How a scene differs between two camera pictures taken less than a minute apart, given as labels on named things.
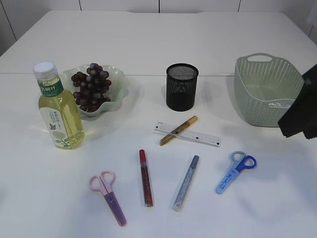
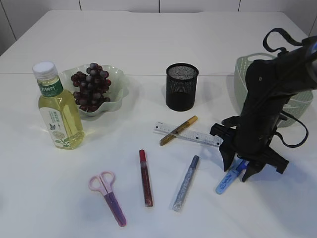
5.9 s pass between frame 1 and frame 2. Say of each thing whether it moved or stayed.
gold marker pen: stayed
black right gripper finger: moved
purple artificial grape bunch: stayed
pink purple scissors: stayed
